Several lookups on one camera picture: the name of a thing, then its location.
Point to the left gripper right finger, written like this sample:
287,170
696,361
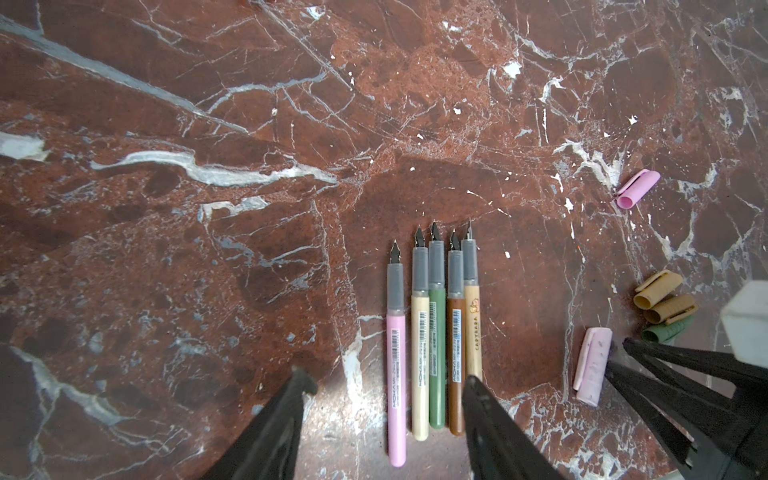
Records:
498,448

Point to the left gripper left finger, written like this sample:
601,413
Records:
268,447

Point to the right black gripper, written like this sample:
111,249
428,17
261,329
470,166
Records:
695,425

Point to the light pink pen cap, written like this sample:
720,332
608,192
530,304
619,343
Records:
591,366

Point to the pink pen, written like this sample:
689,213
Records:
396,374

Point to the magenta pink pen cap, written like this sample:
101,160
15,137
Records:
636,188

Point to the green pen cap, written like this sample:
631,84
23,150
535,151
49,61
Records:
665,333

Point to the ochre pen cap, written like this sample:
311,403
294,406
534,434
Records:
671,310

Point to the tan pen cap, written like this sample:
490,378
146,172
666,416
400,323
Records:
654,289

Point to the tan pen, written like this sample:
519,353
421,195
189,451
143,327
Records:
473,307

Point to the orange brown pen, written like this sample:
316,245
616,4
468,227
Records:
454,315

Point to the dark green pen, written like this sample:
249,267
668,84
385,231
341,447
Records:
436,279

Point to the light green pen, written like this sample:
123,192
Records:
419,338

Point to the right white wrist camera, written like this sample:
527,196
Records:
744,319

